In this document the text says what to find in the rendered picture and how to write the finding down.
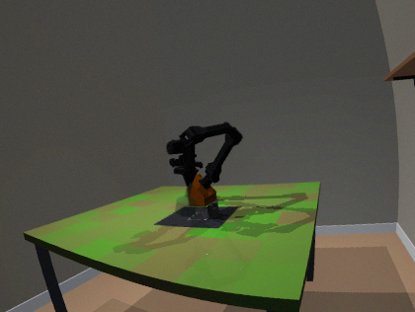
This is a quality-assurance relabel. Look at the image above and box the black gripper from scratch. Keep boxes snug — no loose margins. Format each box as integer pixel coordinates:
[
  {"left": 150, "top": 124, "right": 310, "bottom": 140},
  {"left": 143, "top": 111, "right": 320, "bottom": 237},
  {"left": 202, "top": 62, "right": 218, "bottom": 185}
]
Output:
[{"left": 173, "top": 153, "right": 203, "bottom": 187}]

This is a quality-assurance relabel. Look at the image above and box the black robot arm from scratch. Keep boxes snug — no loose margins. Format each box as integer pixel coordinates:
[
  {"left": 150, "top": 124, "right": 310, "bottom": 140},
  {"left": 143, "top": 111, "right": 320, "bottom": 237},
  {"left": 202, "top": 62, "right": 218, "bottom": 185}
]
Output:
[{"left": 167, "top": 121, "right": 243, "bottom": 189}]

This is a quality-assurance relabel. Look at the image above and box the green glass bottle with grey cap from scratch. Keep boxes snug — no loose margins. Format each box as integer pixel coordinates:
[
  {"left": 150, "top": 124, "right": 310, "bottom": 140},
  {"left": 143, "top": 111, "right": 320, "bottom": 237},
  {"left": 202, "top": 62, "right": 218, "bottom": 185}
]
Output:
[{"left": 175, "top": 183, "right": 197, "bottom": 217}]

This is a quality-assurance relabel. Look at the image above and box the dark grey mat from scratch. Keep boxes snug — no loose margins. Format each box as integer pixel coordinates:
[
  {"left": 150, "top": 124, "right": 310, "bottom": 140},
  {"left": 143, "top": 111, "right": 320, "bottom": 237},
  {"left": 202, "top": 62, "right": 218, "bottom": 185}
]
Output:
[{"left": 153, "top": 207, "right": 239, "bottom": 228}]

